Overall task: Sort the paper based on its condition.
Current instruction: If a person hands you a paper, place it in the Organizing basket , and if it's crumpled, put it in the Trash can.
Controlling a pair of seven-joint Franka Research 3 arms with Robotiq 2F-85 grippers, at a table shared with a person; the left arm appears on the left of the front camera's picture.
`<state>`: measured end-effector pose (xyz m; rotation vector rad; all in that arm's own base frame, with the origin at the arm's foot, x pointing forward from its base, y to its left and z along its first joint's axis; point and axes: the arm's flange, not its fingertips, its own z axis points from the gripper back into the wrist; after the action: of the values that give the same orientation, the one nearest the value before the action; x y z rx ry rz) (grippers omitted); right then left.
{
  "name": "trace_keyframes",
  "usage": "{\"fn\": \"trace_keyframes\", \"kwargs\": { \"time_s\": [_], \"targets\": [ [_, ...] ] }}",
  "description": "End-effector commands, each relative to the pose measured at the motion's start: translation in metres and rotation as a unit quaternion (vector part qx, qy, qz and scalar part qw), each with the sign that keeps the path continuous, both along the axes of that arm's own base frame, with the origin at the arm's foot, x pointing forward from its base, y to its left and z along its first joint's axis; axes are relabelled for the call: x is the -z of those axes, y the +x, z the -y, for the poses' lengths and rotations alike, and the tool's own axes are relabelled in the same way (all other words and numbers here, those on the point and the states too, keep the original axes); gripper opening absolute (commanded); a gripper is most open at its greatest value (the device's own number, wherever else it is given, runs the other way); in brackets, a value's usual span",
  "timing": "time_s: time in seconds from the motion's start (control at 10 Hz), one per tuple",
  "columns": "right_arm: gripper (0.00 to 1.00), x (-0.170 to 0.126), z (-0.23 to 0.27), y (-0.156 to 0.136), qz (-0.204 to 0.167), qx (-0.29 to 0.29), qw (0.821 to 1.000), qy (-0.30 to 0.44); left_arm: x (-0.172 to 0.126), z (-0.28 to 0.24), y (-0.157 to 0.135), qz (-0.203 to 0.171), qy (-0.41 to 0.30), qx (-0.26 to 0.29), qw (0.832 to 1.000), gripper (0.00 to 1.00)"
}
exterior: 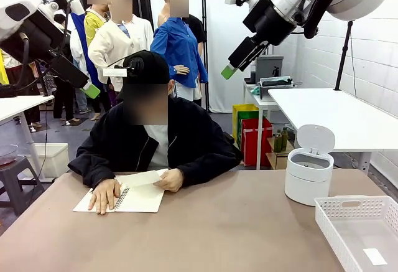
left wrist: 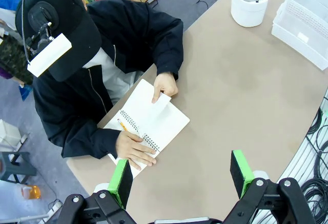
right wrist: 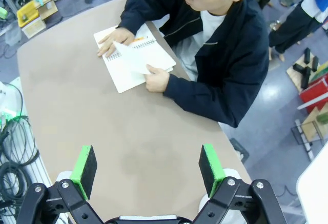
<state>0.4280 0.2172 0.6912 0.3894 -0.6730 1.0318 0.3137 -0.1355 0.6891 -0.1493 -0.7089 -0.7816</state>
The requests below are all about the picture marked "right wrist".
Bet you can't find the yellow plastic crate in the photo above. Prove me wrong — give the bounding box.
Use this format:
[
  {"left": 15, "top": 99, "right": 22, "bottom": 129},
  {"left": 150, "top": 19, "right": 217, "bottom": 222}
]
[{"left": 16, "top": 0, "right": 42, "bottom": 28}]

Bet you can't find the white plastic crate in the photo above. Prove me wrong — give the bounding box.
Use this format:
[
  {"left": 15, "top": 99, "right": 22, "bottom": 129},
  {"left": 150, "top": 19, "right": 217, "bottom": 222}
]
[{"left": 22, "top": 17, "right": 47, "bottom": 39}]

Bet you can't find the person in black jacket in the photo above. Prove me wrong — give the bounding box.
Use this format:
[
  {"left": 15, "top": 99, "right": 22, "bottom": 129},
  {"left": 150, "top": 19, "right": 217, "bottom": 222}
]
[{"left": 119, "top": 0, "right": 270, "bottom": 129}]

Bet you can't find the person's left hand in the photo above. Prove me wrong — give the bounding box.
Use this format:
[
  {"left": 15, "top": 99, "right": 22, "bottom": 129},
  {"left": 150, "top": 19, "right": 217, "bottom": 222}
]
[{"left": 145, "top": 65, "right": 170, "bottom": 93}]

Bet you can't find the person's right hand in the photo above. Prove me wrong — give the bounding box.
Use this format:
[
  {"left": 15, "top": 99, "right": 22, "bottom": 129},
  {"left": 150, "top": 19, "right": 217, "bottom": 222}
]
[{"left": 97, "top": 28, "right": 135, "bottom": 57}]

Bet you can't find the large white table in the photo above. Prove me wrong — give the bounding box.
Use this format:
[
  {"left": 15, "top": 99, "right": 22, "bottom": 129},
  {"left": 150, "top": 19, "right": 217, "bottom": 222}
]
[{"left": 296, "top": 141, "right": 328, "bottom": 224}]

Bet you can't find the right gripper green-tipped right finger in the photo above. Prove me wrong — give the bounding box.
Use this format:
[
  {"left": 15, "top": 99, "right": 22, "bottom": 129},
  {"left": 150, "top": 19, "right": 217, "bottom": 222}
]
[{"left": 192, "top": 144, "right": 288, "bottom": 224}]

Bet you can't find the red storage box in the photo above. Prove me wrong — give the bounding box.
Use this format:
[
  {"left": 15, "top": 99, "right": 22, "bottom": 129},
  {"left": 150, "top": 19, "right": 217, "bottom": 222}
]
[{"left": 299, "top": 76, "right": 328, "bottom": 111}]

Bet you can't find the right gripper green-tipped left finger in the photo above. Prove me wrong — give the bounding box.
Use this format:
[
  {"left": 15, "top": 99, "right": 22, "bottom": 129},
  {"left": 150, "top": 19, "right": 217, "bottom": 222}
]
[{"left": 19, "top": 145, "right": 103, "bottom": 224}]

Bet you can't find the white spiral notebook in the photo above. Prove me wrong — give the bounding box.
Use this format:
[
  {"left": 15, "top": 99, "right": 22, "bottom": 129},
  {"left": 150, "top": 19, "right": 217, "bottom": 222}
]
[{"left": 93, "top": 23, "right": 177, "bottom": 94}]

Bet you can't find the person's right forearm black sleeve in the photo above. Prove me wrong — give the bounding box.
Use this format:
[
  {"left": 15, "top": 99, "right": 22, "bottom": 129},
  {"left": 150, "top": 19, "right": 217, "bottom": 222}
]
[{"left": 119, "top": 8, "right": 154, "bottom": 34}]

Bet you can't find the wooden shelf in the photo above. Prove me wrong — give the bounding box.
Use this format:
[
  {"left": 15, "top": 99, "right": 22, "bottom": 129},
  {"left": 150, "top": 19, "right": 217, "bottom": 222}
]
[{"left": 300, "top": 106, "right": 328, "bottom": 144}]

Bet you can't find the wooden board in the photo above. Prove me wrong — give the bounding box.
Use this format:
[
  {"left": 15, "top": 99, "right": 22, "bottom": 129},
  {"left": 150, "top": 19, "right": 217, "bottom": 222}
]
[{"left": 286, "top": 54, "right": 321, "bottom": 93}]

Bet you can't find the person's left forearm black sleeve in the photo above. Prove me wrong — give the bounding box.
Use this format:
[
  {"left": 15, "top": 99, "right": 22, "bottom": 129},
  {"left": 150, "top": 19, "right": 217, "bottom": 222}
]
[{"left": 162, "top": 72, "right": 247, "bottom": 129}]

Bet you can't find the white paper ball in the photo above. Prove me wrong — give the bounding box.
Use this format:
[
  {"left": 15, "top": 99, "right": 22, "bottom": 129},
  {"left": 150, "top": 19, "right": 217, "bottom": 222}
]
[{"left": 112, "top": 40, "right": 154, "bottom": 76}]

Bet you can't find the black cable bundle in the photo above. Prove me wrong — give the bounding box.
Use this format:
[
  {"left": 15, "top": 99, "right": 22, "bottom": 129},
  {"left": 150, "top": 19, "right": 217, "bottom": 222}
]
[{"left": 0, "top": 115, "right": 40, "bottom": 209}]

